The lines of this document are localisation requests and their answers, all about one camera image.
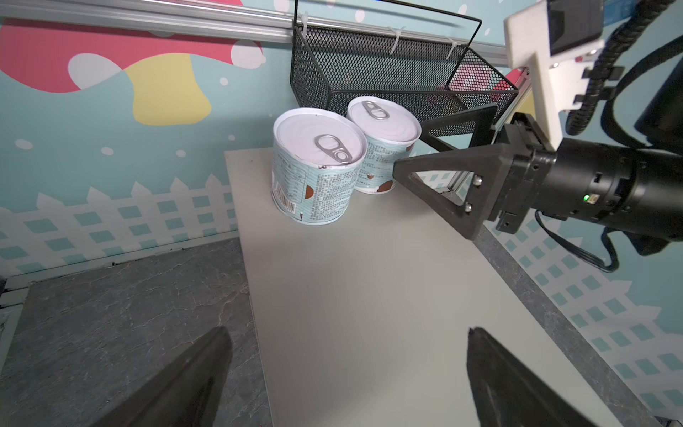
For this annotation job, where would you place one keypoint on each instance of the black mesh wall basket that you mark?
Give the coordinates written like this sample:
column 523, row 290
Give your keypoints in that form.
column 431, row 77

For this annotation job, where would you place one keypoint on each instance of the grey metal counter cabinet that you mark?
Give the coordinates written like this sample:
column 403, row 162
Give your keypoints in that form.
column 365, row 321

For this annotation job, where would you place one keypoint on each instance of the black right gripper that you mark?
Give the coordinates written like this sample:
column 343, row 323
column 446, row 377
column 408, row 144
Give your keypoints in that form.
column 505, row 177

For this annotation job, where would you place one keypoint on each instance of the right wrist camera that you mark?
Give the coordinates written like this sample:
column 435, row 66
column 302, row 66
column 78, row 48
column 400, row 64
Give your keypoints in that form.
column 558, row 42

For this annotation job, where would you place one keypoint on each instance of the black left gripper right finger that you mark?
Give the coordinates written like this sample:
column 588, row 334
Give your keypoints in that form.
column 507, row 393

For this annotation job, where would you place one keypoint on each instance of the teal label food can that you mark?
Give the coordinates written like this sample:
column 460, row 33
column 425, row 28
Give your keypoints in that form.
column 317, row 156

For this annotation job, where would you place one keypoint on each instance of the teal brown label can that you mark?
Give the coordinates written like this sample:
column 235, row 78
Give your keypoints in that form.
column 391, row 132

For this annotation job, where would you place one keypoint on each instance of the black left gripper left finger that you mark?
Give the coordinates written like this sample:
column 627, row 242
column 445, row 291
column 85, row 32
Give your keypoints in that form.
column 187, row 392

